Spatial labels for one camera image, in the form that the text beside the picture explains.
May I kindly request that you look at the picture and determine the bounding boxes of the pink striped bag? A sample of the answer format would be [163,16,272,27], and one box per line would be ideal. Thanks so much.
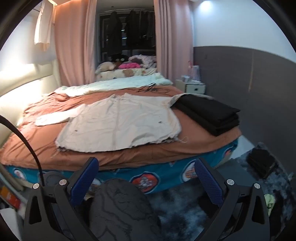
[189,65,200,80]

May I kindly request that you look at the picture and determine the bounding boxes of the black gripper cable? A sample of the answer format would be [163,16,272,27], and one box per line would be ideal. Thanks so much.
[0,115,44,186]

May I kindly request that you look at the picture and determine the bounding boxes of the white nightstand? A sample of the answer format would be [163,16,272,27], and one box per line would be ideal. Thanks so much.
[175,79,206,94]

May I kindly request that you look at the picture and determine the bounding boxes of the floral cloth pile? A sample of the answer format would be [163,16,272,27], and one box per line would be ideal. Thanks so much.
[128,55,158,69]

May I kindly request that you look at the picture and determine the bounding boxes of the hanging cream shirt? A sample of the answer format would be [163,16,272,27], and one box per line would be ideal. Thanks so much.
[34,0,56,52]

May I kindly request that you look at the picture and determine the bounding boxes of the beige plush toy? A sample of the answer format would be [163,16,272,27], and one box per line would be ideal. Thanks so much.
[95,61,117,75]

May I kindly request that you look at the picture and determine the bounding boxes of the pink curtain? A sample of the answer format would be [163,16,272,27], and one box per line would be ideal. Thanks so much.
[54,0,99,87]
[153,0,195,80]

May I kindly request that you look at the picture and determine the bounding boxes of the light green garment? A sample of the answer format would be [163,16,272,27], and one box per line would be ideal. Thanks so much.
[265,193,277,209]

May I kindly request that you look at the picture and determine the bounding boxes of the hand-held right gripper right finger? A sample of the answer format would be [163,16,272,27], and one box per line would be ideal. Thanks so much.
[194,158,271,241]

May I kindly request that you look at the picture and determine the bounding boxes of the folded black clothes stack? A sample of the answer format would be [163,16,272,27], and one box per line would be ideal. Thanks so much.
[171,94,241,137]

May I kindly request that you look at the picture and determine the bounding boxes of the beige jacket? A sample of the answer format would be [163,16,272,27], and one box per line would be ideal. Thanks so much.
[35,93,188,154]

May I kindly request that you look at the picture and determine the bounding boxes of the orange box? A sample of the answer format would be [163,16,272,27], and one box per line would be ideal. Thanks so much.
[0,185,21,209]

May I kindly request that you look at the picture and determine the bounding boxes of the thin black cable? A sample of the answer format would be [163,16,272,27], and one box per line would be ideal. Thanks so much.
[136,82,169,93]

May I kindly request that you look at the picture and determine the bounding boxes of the dark grey flat box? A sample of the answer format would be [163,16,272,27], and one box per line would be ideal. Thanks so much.
[216,156,255,186]

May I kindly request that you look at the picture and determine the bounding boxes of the brown blanket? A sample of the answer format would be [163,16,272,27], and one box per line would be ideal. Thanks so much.
[0,85,242,171]

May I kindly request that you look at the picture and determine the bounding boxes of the small folded black clothes pile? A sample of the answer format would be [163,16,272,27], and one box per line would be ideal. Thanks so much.
[246,148,277,179]

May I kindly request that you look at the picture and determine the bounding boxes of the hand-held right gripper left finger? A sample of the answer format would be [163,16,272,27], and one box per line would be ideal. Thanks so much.
[23,157,100,241]

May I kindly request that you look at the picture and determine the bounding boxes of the hanging black coat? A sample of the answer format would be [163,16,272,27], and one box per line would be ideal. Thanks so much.
[105,10,123,50]

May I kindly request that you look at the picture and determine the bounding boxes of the bear printed pillow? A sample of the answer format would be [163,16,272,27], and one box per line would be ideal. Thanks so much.
[96,68,158,81]

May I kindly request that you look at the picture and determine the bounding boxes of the pale green quilt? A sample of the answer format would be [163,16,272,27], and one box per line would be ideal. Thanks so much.
[55,73,174,96]

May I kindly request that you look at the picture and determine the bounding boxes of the hanging dark jackets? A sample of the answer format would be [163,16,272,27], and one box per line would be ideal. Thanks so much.
[125,9,155,47]

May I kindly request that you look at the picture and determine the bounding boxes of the beige padded headboard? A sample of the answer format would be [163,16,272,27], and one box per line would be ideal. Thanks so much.
[0,59,62,149]

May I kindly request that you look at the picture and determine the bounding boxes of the pink cloth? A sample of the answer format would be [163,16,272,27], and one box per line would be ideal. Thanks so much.
[118,62,141,69]

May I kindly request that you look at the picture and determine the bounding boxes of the grey shaggy rug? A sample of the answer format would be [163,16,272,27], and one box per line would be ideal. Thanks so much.
[148,142,294,241]

